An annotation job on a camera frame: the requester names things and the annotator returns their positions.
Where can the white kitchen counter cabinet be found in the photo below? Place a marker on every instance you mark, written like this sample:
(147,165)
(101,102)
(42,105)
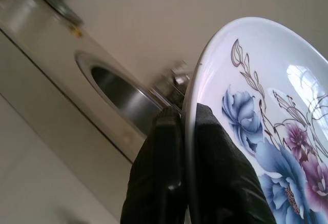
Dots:
(38,131)

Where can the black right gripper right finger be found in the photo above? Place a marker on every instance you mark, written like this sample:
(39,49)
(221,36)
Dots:
(220,183)

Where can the white floral plate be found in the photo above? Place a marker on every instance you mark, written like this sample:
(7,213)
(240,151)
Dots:
(269,62)

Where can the stainless steel sink basin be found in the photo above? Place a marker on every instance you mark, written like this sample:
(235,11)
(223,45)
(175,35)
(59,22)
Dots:
(120,93)

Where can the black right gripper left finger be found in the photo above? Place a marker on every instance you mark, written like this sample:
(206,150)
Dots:
(159,178)

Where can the chrome sink faucet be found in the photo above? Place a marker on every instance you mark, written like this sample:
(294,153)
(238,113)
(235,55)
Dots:
(179,79)

